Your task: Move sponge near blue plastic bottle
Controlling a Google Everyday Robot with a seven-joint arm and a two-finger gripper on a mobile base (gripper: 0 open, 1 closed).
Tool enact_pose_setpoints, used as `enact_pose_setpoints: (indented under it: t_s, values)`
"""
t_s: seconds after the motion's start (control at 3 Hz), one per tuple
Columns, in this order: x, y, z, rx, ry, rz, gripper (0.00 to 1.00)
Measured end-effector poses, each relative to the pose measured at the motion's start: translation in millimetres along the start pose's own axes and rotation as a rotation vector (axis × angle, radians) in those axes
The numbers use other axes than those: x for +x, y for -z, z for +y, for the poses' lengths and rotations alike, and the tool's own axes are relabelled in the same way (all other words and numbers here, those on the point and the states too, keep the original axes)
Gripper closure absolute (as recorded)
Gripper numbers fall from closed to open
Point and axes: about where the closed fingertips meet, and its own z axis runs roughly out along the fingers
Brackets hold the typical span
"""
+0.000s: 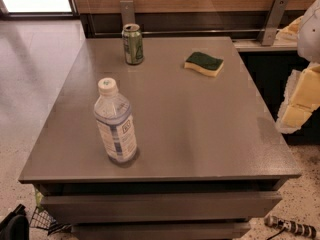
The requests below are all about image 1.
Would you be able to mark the black wire basket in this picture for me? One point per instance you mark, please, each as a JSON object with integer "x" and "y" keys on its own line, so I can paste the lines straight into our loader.
{"x": 41, "y": 219}

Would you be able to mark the right metal wall bracket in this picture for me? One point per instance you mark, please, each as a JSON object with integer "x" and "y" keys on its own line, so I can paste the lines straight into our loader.
{"x": 268, "y": 33}

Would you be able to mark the blue plastic water bottle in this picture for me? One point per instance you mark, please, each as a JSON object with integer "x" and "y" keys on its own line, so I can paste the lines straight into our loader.
{"x": 114, "y": 119}

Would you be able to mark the green and yellow sponge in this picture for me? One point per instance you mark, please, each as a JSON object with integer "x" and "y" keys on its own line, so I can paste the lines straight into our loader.
{"x": 204, "y": 64}

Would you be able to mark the green soda can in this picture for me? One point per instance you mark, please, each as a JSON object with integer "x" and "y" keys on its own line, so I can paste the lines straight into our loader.
{"x": 133, "y": 45}

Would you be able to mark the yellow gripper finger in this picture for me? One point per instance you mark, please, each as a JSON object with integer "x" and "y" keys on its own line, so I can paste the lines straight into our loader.
{"x": 290, "y": 32}
{"x": 301, "y": 99}

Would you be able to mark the black and white power strip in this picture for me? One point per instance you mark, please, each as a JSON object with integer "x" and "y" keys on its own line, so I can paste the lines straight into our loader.
{"x": 295, "y": 228}

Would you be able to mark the grey drawer cabinet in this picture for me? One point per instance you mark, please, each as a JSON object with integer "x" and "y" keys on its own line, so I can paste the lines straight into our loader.
{"x": 209, "y": 156}

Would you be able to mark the left metal wall bracket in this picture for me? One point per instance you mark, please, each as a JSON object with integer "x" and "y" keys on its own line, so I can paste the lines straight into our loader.
{"x": 127, "y": 11}

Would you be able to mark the horizontal metal rail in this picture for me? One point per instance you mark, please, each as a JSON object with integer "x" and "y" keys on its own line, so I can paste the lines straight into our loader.
{"x": 232, "y": 33}

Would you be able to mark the metal wall bracket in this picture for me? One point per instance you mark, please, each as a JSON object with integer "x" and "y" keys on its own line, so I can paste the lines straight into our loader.
{"x": 127, "y": 11}
{"x": 268, "y": 33}

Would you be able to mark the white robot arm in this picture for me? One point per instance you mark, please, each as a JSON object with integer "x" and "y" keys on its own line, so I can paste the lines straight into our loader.
{"x": 308, "y": 39}

